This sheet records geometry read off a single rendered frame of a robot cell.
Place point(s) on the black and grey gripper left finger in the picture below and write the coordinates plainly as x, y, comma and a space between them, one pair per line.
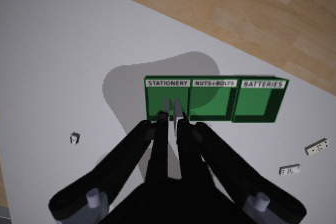
87, 200

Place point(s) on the green three-compartment bin rack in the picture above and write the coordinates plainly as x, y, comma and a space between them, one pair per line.
215, 98

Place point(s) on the white domino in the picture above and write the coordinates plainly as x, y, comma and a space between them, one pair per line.
285, 170
317, 146

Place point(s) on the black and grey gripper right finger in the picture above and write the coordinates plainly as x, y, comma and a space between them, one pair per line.
263, 201

